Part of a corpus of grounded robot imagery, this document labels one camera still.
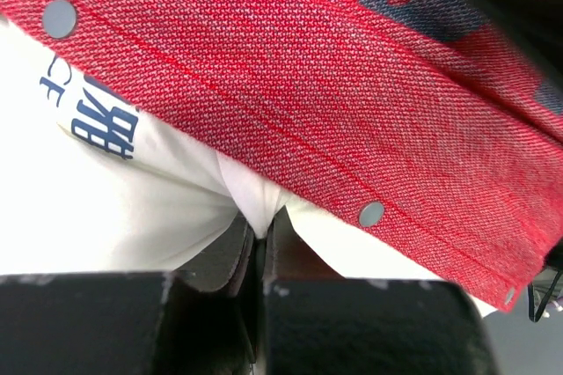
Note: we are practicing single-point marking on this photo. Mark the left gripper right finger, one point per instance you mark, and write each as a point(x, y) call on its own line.
point(314, 321)

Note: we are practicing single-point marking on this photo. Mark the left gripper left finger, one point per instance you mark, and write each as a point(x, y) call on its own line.
point(192, 320)

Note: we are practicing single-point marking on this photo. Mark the white pillow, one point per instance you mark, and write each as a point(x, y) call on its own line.
point(90, 183)

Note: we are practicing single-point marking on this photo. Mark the red pillowcase with grey print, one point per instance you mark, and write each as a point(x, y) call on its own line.
point(413, 120)

